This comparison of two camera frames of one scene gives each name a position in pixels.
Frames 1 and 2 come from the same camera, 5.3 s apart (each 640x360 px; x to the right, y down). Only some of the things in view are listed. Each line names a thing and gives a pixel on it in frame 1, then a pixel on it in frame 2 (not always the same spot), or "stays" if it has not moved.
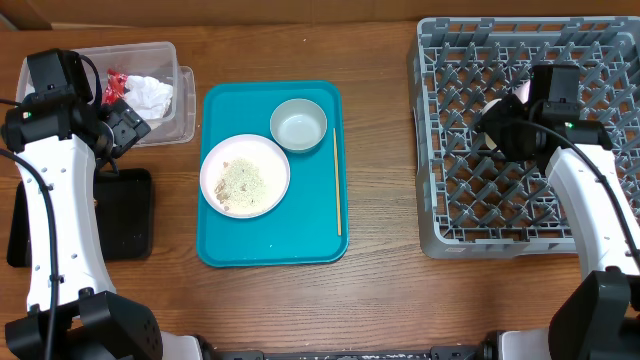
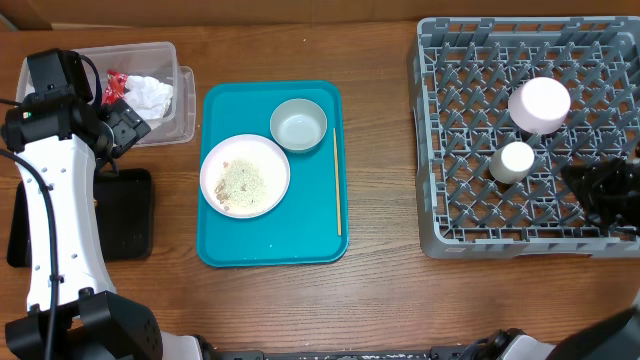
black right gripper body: (503, 122) → (601, 187)
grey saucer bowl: (298, 125) stays
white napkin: (149, 97) stays
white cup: (491, 143) → (512, 163)
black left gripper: (130, 128) stays
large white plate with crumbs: (245, 176) stays
